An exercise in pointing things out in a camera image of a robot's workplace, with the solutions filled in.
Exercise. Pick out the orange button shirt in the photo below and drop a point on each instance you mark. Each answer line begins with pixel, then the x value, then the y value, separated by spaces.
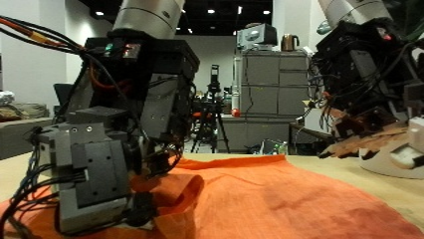
pixel 274 199

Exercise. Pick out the white storage box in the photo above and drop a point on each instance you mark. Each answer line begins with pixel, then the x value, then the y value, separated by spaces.
pixel 314 121

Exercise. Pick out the grey sofa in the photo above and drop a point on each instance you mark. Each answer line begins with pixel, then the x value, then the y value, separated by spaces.
pixel 22 136

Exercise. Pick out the copper electric kettle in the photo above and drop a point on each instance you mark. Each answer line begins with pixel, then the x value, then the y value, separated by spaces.
pixel 289 43

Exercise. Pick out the dark side table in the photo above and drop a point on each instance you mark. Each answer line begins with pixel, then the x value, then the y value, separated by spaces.
pixel 305 136

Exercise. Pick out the grey filing cabinet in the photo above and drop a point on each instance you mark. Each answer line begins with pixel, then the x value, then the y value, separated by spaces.
pixel 265 86

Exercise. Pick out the brown cushion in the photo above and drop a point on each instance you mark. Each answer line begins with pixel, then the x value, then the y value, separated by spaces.
pixel 22 111

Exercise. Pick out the orange seat office chair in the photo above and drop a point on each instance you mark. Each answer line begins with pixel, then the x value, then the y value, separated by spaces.
pixel 197 115

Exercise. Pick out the white round plant pot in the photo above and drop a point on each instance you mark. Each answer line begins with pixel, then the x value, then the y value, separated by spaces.
pixel 379 170

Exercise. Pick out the green plastic bottle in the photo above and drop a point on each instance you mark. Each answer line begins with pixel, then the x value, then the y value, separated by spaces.
pixel 282 148

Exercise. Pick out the grey boxy device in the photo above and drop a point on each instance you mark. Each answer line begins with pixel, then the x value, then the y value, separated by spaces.
pixel 258 35

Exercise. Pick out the grey low cabinet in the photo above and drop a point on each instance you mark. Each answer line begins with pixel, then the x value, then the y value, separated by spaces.
pixel 256 131

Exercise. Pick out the red ball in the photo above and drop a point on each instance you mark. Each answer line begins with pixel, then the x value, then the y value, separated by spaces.
pixel 236 113

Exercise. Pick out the black camera tripod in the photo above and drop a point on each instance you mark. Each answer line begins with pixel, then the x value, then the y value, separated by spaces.
pixel 212 113

